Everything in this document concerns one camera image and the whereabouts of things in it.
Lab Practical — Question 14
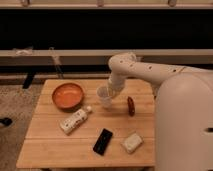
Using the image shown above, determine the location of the wooden table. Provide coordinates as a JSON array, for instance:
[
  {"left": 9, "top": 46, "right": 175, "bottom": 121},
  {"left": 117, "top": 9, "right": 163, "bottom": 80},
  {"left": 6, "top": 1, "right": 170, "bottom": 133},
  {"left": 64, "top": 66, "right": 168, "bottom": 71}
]
[{"left": 17, "top": 79, "right": 154, "bottom": 169}]

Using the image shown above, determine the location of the black rectangular box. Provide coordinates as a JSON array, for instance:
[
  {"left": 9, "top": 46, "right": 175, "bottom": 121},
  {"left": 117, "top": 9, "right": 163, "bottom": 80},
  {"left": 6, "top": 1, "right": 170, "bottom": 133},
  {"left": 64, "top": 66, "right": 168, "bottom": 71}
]
[{"left": 93, "top": 129, "right": 113, "bottom": 155}]

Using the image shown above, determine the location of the dark red sausage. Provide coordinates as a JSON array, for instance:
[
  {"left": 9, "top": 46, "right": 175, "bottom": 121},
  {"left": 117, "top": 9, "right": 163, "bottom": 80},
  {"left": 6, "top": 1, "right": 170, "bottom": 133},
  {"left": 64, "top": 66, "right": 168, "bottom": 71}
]
[{"left": 127, "top": 97, "right": 135, "bottom": 116}]

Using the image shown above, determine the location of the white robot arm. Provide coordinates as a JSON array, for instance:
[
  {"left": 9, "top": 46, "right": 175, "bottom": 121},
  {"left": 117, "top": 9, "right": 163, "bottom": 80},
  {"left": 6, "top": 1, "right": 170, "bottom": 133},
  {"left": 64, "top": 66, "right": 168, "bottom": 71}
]
[{"left": 108, "top": 52, "right": 185, "bottom": 98}]

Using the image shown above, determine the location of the white robot base body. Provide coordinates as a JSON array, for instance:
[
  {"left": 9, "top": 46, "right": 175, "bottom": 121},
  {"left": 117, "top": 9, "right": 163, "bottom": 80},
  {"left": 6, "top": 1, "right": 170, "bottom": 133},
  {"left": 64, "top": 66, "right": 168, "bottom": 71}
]
[{"left": 155, "top": 72, "right": 213, "bottom": 171}]

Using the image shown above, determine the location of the black object on floor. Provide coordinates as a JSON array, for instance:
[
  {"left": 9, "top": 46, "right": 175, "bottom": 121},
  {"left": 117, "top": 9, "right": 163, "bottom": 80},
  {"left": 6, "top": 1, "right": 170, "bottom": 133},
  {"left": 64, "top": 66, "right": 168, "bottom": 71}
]
[{"left": 0, "top": 118, "right": 12, "bottom": 127}]

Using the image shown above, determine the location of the white ceramic cup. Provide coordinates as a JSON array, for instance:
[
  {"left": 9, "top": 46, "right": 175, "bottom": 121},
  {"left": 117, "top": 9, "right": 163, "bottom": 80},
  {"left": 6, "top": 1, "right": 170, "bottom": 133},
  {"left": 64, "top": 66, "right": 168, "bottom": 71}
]
[{"left": 96, "top": 86, "right": 112, "bottom": 108}]

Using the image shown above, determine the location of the orange bowl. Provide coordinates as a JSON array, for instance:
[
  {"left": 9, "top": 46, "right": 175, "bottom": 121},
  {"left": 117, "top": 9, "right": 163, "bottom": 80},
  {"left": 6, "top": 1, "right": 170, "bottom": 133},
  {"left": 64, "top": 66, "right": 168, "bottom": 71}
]
[{"left": 52, "top": 83, "right": 84, "bottom": 109}]

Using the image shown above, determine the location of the white plastic bottle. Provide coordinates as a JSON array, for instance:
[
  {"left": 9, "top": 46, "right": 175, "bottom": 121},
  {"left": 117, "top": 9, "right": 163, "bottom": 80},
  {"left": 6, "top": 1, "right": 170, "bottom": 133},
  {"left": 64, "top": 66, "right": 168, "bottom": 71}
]
[{"left": 60, "top": 106, "right": 92, "bottom": 134}]

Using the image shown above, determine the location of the white sponge block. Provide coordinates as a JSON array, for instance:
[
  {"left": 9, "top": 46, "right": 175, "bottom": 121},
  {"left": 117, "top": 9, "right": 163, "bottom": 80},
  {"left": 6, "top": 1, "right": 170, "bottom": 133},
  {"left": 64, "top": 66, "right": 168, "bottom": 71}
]
[{"left": 122, "top": 133, "right": 143, "bottom": 154}]

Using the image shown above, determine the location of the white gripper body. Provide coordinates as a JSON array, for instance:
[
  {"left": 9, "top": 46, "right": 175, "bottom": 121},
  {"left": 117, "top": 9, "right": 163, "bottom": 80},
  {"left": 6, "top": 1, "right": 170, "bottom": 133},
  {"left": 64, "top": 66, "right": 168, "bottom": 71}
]
[{"left": 108, "top": 75, "right": 125, "bottom": 98}]

